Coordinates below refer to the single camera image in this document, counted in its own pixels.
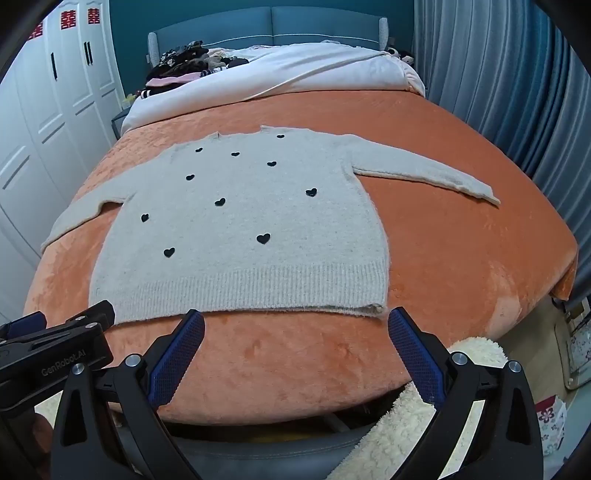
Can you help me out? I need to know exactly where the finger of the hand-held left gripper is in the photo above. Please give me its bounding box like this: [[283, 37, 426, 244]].
[[0, 311, 48, 345], [64, 299, 116, 331]]

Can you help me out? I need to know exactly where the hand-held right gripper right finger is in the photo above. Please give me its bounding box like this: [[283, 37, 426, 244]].
[[387, 308, 544, 480]]

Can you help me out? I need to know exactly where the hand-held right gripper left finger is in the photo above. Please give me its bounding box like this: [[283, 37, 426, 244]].
[[50, 308, 206, 480]]

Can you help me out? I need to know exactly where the grey sweater with black hearts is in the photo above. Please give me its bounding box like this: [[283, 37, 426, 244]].
[[41, 126, 502, 326]]

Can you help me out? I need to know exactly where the pile of dark clothes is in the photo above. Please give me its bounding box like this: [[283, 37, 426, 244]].
[[144, 41, 252, 99]]

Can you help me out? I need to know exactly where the cream fleece clothing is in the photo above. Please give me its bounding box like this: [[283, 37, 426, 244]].
[[323, 337, 511, 480]]

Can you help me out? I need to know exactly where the orange plush blanket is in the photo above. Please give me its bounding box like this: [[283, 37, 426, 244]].
[[23, 80, 579, 425]]

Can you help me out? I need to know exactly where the grey-blue bed footboard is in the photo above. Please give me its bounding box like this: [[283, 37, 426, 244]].
[[164, 413, 370, 480]]

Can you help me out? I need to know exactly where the floral fabric bag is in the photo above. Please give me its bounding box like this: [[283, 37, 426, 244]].
[[533, 394, 568, 457]]

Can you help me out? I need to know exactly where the white wardrobe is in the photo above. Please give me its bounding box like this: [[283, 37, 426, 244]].
[[0, 0, 125, 324]]

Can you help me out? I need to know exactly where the small nightstand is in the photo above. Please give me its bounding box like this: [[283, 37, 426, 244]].
[[111, 108, 134, 137]]

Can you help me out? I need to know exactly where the grey-blue curtain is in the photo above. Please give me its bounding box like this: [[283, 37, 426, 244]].
[[413, 0, 591, 301]]

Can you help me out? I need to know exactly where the white duvet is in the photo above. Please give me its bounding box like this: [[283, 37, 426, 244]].
[[121, 41, 426, 137]]

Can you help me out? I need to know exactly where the blue upholstered headboard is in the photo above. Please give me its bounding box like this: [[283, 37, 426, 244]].
[[147, 6, 391, 65]]

